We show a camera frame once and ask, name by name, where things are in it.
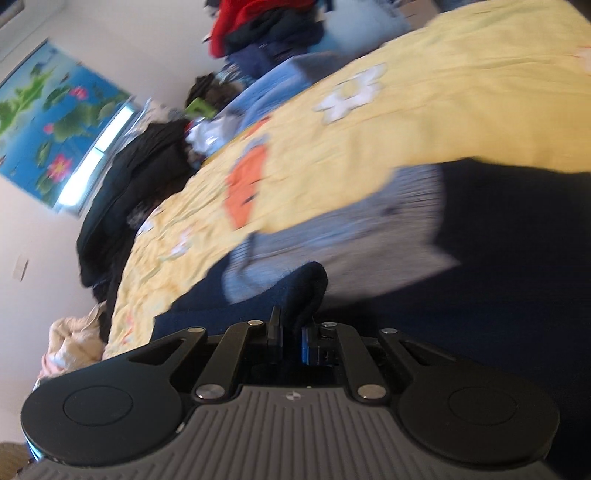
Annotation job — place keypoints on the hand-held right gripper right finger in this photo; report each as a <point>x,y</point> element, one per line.
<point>305,351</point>

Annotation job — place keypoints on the light blue blanket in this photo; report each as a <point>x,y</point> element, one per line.
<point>277,92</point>

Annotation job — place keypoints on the wall socket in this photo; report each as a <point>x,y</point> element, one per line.
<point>21,268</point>

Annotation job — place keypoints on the clear plastic bag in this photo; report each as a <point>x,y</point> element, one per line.
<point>364,30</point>

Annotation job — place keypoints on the navy clothes pile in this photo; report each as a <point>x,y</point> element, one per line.
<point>272,44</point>

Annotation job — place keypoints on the dark fuzzy cloth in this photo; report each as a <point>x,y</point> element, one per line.
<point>217,90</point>

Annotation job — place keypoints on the black jacket pile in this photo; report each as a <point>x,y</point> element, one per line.
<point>124,194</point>

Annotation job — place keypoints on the red garment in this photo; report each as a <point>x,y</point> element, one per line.
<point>249,18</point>

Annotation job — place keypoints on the cream cloth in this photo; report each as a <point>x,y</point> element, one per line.
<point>74,339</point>

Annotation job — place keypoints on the navy garment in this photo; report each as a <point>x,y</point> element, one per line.
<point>508,277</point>

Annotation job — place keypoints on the lotus wall poster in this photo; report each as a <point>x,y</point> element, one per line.
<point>37,115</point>

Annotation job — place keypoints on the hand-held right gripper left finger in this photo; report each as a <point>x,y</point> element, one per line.
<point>275,339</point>

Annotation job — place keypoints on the white plastic bag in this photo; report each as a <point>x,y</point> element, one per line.
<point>210,134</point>

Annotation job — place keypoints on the yellow flower print blanket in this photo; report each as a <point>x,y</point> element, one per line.
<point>415,115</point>

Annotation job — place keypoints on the grey knit sweater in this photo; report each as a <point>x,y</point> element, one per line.
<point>369,230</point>

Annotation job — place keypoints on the green packet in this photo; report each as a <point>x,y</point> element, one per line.
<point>199,108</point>

